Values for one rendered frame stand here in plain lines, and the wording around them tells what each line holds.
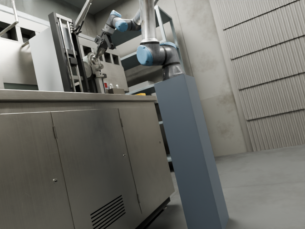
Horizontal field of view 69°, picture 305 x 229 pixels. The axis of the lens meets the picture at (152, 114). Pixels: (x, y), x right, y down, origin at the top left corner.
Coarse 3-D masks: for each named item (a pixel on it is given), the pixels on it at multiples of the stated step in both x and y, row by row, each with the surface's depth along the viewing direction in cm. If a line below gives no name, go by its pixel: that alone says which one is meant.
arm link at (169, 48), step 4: (160, 44) 137; (164, 44) 135; (168, 44) 135; (172, 44) 136; (164, 48) 133; (168, 48) 134; (172, 48) 136; (176, 48) 138; (168, 52) 133; (172, 52) 135; (176, 52) 137; (168, 56) 133; (172, 56) 135; (176, 56) 136; (164, 60) 133; (168, 60) 135; (172, 60) 134; (176, 60) 135; (164, 64) 136
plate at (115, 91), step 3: (108, 90) 182; (111, 90) 180; (114, 90) 181; (117, 90) 185; (120, 90) 189; (123, 90) 193; (108, 93) 182; (111, 93) 181; (114, 93) 181; (117, 93) 184; (120, 93) 188; (123, 93) 192
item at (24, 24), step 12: (0, 12) 152; (0, 24) 154; (24, 24) 166; (36, 24) 176; (0, 36) 156; (12, 36) 162; (24, 36) 172; (84, 48) 224; (108, 48) 253; (108, 60) 255; (120, 60) 269
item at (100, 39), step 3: (102, 30) 167; (102, 33) 167; (105, 33) 166; (108, 33) 164; (96, 36) 168; (99, 36) 168; (102, 36) 168; (96, 39) 168; (99, 39) 166; (102, 39) 166; (96, 42) 168; (99, 42) 167; (102, 42) 166; (105, 42) 168; (102, 45) 167; (105, 45) 170
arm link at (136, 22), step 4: (156, 0) 141; (136, 16) 155; (132, 20) 160; (136, 20) 157; (140, 20) 156; (132, 24) 159; (136, 24) 159; (140, 24) 159; (132, 28) 161; (136, 28) 162; (140, 28) 164
